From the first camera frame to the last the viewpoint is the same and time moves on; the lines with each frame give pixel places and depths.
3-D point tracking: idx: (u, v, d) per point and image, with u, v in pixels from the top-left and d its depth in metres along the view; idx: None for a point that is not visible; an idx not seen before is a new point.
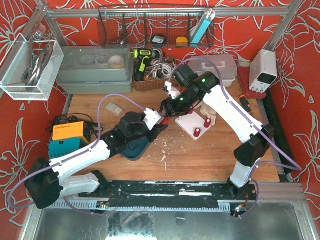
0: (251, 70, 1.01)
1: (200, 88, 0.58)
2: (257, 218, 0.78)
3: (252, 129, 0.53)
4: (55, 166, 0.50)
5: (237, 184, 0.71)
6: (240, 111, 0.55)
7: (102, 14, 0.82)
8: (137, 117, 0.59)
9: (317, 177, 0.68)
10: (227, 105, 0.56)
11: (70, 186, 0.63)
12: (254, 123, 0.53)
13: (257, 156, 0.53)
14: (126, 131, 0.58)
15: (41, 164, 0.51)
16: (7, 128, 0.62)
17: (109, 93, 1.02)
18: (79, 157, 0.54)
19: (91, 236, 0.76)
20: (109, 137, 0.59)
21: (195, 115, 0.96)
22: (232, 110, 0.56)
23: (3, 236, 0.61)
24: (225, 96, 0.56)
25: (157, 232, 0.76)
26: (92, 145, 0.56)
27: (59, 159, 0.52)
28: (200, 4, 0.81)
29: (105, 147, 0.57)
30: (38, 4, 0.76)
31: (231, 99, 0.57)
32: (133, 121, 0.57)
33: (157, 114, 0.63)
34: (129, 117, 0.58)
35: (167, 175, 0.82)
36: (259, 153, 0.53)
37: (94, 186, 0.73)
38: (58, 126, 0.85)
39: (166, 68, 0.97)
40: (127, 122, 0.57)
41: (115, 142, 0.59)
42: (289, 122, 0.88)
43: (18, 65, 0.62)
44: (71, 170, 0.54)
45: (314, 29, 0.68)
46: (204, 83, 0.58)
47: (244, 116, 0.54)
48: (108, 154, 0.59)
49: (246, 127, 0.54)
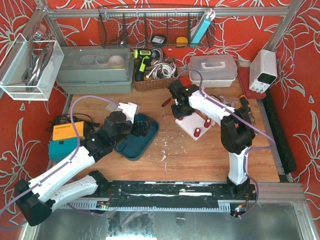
0: (252, 70, 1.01)
1: (185, 95, 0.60)
2: (256, 217, 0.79)
3: (225, 113, 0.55)
4: (34, 187, 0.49)
5: (235, 182, 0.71)
6: (216, 103, 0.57)
7: (102, 14, 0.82)
8: (123, 116, 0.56)
9: (317, 177, 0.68)
10: (205, 101, 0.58)
11: (64, 197, 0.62)
12: (226, 107, 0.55)
13: (243, 144, 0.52)
14: (112, 131, 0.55)
15: (22, 187, 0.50)
16: (6, 128, 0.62)
17: (101, 92, 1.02)
18: (58, 172, 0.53)
19: (91, 236, 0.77)
20: (91, 140, 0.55)
21: (195, 115, 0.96)
22: (209, 103, 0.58)
23: (3, 236, 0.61)
24: (201, 94, 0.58)
25: (157, 232, 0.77)
26: (71, 156, 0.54)
27: (38, 179, 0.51)
28: (200, 4, 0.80)
29: (84, 152, 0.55)
30: (38, 4, 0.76)
31: (207, 95, 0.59)
32: (119, 120, 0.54)
33: (132, 104, 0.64)
34: (114, 115, 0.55)
35: (167, 175, 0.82)
36: (242, 138, 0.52)
37: (94, 188, 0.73)
38: (58, 126, 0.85)
39: (166, 68, 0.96)
40: (113, 122, 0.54)
41: (99, 145, 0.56)
42: (290, 122, 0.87)
43: (18, 65, 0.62)
44: (55, 186, 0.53)
45: (314, 29, 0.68)
46: (188, 90, 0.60)
47: (218, 104, 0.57)
48: (91, 160, 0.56)
49: (220, 112, 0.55)
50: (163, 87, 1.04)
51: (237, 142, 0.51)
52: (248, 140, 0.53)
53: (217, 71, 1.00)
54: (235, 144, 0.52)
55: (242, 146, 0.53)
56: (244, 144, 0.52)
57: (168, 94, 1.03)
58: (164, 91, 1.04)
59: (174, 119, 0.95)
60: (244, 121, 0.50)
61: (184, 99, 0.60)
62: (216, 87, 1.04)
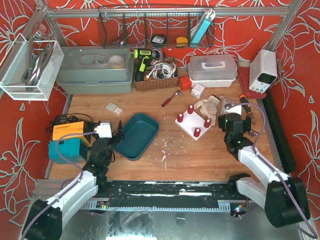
0: (252, 70, 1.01)
1: (236, 149, 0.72)
2: (256, 217, 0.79)
3: (276, 177, 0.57)
4: (54, 202, 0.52)
5: (240, 190, 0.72)
6: (265, 162, 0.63)
7: (102, 14, 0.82)
8: (103, 143, 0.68)
9: (317, 177, 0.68)
10: (255, 158, 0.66)
11: (68, 212, 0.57)
12: (278, 172, 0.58)
13: (288, 218, 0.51)
14: (100, 157, 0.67)
15: (39, 207, 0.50)
16: (6, 128, 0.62)
17: (101, 92, 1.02)
18: (72, 190, 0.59)
19: (90, 236, 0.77)
20: (91, 167, 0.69)
21: (195, 115, 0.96)
22: (257, 163, 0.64)
23: (3, 236, 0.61)
24: (254, 150, 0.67)
25: (157, 232, 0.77)
26: (80, 176, 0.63)
27: (55, 196, 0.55)
28: (200, 4, 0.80)
29: (89, 174, 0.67)
30: (38, 4, 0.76)
31: (259, 153, 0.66)
32: (101, 149, 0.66)
33: (103, 125, 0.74)
34: (96, 145, 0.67)
35: (167, 175, 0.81)
36: (289, 210, 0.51)
37: (95, 191, 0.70)
38: (58, 126, 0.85)
39: (166, 68, 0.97)
40: (97, 152, 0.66)
41: (97, 169, 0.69)
42: (290, 122, 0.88)
43: (18, 65, 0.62)
44: (68, 202, 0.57)
45: (314, 29, 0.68)
46: (241, 144, 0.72)
47: (268, 165, 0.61)
48: (94, 182, 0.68)
49: (271, 175, 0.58)
50: (163, 87, 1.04)
51: (283, 214, 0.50)
52: (296, 220, 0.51)
53: (217, 71, 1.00)
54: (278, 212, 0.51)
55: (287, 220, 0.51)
56: (289, 218, 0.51)
57: (167, 94, 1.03)
58: (164, 91, 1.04)
59: (174, 119, 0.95)
60: (294, 200, 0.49)
61: (234, 151, 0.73)
62: (216, 86, 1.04)
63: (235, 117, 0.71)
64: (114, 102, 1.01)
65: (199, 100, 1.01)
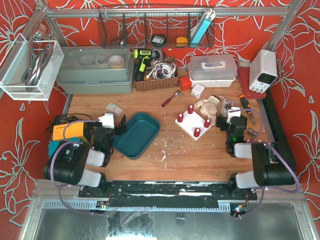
0: (252, 70, 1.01)
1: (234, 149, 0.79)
2: (256, 217, 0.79)
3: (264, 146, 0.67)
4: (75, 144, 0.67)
5: (240, 183, 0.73)
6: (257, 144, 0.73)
7: (102, 14, 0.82)
8: (105, 129, 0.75)
9: (317, 177, 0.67)
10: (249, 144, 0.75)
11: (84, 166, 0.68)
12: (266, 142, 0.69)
13: (273, 172, 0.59)
14: (103, 142, 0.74)
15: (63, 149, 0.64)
16: (6, 128, 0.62)
17: (101, 92, 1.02)
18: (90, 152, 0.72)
19: (91, 236, 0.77)
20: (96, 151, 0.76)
21: (195, 115, 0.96)
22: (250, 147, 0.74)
23: (3, 236, 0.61)
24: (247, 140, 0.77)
25: (157, 232, 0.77)
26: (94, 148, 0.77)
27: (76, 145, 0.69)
28: (200, 4, 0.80)
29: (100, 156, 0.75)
30: (38, 4, 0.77)
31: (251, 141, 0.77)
32: (103, 134, 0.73)
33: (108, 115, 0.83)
34: (98, 132, 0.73)
35: (167, 175, 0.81)
36: (273, 169, 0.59)
37: (99, 177, 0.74)
38: (58, 125, 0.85)
39: (166, 68, 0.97)
40: (100, 137, 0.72)
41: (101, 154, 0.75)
42: (290, 122, 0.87)
43: (18, 65, 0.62)
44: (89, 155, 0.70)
45: (314, 29, 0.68)
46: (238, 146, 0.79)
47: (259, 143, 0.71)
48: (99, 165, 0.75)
49: None
50: (163, 87, 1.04)
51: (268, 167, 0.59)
52: (281, 177, 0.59)
53: (217, 71, 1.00)
54: (263, 170, 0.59)
55: (273, 176, 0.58)
56: (274, 175, 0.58)
57: (167, 94, 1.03)
58: (164, 91, 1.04)
59: (175, 119, 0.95)
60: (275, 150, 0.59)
61: (231, 151, 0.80)
62: (216, 86, 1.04)
63: (238, 119, 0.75)
64: (114, 102, 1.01)
65: (199, 100, 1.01)
